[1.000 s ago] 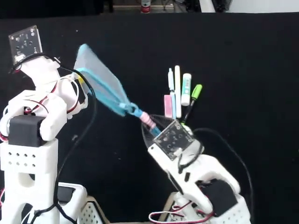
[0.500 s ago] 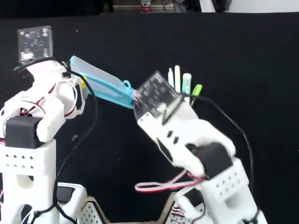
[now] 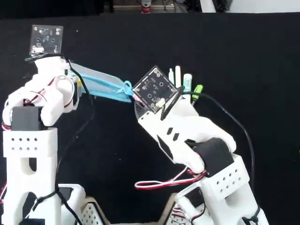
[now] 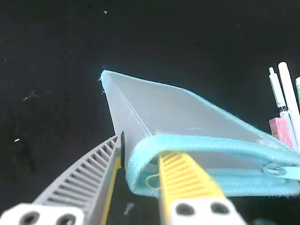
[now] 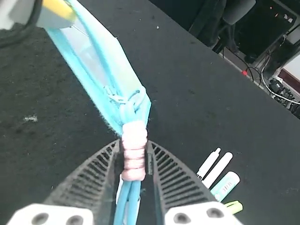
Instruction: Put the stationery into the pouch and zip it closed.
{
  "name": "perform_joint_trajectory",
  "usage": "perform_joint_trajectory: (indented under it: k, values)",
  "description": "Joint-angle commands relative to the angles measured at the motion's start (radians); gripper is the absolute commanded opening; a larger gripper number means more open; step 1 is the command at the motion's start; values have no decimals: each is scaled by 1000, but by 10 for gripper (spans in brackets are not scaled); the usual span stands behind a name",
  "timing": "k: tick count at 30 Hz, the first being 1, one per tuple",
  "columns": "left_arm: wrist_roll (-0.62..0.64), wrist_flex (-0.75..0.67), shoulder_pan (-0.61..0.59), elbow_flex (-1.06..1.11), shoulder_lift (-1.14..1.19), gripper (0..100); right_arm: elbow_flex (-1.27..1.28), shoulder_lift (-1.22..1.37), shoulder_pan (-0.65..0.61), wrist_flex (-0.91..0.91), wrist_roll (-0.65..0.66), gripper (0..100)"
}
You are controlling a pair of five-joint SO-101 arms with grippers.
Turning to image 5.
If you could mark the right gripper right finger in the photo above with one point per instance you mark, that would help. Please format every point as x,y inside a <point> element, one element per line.
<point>173,178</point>

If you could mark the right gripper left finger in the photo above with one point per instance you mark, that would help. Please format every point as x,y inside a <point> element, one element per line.
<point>82,178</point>

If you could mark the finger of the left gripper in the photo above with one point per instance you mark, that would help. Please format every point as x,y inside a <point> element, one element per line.
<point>54,21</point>
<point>59,8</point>

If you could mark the light blue zip pouch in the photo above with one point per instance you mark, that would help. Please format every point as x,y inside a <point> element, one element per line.
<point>110,68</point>

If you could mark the thin white pen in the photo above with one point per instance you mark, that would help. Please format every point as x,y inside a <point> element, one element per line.
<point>208,161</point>

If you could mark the thick white marker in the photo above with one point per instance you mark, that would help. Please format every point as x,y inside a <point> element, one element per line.
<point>219,168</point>

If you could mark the mint green and white tube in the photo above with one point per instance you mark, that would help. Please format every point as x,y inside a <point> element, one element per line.
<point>226,185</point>

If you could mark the yellow-green highlighter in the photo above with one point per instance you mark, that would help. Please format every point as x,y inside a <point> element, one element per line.
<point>234,206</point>

